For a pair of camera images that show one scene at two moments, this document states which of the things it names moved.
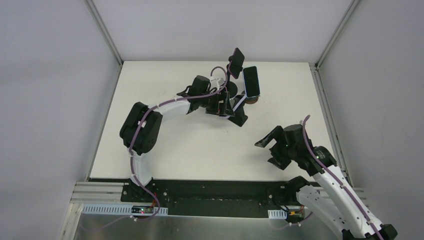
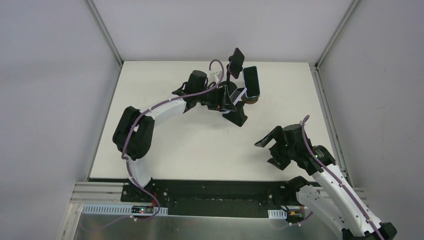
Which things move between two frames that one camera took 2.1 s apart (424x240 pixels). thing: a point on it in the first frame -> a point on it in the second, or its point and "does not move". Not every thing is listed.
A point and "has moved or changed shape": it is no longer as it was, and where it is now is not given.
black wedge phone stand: (239, 118) does not move
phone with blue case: (250, 81) does not move
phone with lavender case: (235, 102) has moved or changed shape
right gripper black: (276, 149) does not move
